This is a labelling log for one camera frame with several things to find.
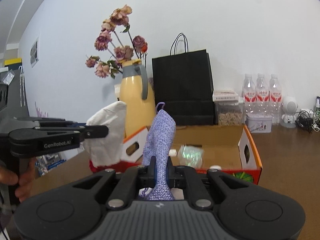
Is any purple knitted pouch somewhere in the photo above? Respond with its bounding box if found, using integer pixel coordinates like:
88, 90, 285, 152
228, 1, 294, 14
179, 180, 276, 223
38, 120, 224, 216
140, 109, 176, 201

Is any white cloth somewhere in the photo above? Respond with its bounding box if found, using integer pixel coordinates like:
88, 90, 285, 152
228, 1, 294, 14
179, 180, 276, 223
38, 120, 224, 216
83, 101, 126, 167

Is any person's left hand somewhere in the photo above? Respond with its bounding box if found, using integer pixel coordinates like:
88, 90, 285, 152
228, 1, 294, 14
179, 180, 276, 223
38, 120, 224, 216
1, 158, 36, 202

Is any iridescent glitter plastic bag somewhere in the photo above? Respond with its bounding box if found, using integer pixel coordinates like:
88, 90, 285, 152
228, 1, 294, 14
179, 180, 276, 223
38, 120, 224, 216
177, 145, 204, 168

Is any orange cardboard box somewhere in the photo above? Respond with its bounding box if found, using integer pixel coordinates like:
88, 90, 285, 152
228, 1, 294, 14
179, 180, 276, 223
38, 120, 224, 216
89, 124, 263, 185

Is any clear jar of seeds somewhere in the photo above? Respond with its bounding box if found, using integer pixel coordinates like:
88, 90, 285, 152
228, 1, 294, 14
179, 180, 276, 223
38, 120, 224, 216
215, 101, 243, 126

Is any yellow thermos jug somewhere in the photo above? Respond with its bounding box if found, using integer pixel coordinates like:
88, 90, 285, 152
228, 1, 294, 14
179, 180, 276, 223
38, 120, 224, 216
119, 59, 156, 136

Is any black paper shopping bag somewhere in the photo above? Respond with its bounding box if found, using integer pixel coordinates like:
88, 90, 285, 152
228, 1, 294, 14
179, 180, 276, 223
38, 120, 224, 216
152, 33, 216, 126

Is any white red flat box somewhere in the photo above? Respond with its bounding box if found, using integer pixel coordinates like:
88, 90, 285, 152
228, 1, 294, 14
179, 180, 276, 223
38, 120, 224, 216
213, 90, 239, 102

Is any white patterned tin box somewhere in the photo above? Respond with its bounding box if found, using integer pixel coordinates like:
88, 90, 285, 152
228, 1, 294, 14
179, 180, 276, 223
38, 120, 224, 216
246, 113, 272, 133

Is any left water bottle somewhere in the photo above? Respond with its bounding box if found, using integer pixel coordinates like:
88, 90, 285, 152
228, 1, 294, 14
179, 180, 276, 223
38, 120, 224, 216
242, 74, 257, 121

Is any water bottle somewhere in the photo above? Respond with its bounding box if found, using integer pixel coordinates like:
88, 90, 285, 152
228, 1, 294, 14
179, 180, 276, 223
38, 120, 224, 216
256, 73, 270, 115
269, 74, 282, 125
242, 74, 257, 121

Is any middle water bottle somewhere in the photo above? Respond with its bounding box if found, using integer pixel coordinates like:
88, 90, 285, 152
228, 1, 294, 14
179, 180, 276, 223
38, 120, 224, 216
256, 73, 270, 115

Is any right water bottle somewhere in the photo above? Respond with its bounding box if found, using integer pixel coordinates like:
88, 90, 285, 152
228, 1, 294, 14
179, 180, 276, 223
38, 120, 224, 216
269, 74, 282, 125

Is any dried pink flower bouquet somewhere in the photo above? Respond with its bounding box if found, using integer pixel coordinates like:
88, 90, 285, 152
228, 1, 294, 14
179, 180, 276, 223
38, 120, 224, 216
85, 4, 148, 79

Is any white robot figurine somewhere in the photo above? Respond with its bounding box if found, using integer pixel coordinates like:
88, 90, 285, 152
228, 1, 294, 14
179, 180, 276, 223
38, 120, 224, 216
280, 96, 298, 128

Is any black cable bundle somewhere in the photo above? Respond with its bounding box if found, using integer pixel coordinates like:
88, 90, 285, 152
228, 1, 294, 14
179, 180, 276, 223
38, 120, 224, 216
294, 109, 316, 133

